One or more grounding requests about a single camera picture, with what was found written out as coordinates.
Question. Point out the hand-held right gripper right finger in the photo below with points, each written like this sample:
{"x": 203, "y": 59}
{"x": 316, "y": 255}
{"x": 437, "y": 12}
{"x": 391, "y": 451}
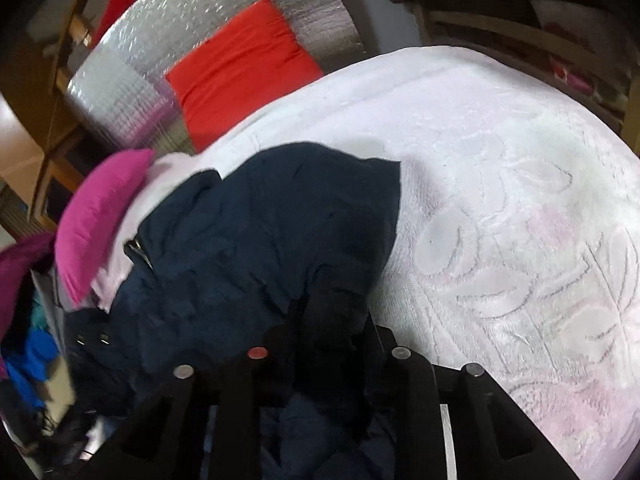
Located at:
{"x": 420, "y": 410}

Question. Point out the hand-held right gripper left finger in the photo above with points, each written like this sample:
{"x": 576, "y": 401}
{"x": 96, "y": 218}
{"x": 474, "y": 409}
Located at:
{"x": 239, "y": 410}

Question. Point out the navy blue padded jacket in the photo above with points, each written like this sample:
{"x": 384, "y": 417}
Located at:
{"x": 260, "y": 240}

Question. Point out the blue cloth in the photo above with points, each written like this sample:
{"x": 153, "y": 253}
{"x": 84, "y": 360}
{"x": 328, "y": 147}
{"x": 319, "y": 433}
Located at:
{"x": 27, "y": 360}

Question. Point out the magenta pillow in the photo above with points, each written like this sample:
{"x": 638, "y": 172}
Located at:
{"x": 97, "y": 220}

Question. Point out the white pink embossed blanket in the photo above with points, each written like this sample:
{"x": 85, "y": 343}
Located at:
{"x": 500, "y": 185}

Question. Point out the purple garment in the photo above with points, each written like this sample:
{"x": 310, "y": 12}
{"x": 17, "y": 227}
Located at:
{"x": 20, "y": 275}

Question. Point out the silver foil mat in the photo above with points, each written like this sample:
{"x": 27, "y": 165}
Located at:
{"x": 135, "y": 75}

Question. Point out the wooden chair frame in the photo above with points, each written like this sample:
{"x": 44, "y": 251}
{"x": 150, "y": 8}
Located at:
{"x": 60, "y": 125}

